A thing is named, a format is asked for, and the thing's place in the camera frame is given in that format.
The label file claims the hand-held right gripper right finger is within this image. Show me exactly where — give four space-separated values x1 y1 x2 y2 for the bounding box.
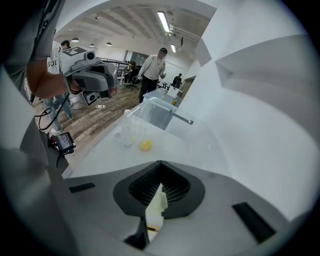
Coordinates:
159 160 206 220

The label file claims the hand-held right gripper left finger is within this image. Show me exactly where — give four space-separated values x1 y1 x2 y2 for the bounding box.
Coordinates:
112 160 161 218

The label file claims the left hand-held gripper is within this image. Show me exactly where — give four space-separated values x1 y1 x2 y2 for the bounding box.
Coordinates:
58 46 119 108

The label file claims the clear plastic cup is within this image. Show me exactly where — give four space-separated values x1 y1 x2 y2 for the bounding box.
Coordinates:
118 117 148 149

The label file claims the clear plastic basket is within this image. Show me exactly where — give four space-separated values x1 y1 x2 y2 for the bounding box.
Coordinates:
112 96 221 162

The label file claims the person's left forearm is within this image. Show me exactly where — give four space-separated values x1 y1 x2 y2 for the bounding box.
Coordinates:
25 59 72 100

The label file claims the black office chair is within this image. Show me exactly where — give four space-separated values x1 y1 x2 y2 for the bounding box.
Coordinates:
125 74 141 91

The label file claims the yellow round object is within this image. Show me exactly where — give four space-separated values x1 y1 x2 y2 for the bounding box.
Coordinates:
139 140 153 152

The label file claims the white background table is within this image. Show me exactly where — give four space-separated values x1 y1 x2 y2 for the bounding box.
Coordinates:
142 87 185 109

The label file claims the black monitor device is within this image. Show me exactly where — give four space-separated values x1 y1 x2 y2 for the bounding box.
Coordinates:
47 131 77 158

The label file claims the person's grey shirt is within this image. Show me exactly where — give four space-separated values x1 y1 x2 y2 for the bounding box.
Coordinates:
0 0 66 101

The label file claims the white box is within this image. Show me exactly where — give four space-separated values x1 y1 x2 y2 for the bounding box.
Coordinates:
166 85 180 98

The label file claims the black cable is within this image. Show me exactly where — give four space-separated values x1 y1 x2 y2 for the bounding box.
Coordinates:
34 92 71 131

